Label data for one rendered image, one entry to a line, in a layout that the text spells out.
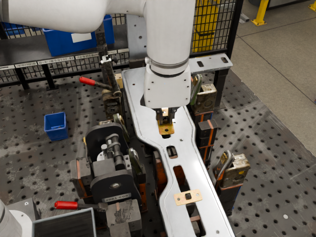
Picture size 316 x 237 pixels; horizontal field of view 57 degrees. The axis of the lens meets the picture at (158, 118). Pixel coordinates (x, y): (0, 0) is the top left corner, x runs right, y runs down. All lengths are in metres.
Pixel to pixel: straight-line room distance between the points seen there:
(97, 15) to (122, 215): 0.53
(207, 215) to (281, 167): 0.62
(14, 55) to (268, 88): 2.19
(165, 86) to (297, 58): 2.89
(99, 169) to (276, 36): 3.15
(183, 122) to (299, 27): 3.06
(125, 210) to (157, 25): 0.50
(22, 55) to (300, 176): 1.36
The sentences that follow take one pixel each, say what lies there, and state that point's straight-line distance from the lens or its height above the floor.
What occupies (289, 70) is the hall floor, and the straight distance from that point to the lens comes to 3.21.
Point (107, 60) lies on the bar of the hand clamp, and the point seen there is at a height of 1.22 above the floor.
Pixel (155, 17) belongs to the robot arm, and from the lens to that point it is 0.51.
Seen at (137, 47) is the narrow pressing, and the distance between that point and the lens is 1.36.
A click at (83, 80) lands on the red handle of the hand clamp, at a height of 1.14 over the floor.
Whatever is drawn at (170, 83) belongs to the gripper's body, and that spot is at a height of 1.42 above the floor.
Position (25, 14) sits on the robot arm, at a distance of 0.47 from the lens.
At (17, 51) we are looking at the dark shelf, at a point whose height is 1.03.
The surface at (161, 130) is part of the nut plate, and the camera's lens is 0.70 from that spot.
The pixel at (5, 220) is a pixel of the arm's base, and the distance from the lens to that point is 1.03.
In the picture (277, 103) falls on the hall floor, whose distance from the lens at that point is 2.79.
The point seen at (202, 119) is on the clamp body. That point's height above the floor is 0.89.
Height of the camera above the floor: 1.81
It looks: 48 degrees down
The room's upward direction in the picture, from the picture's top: straight up
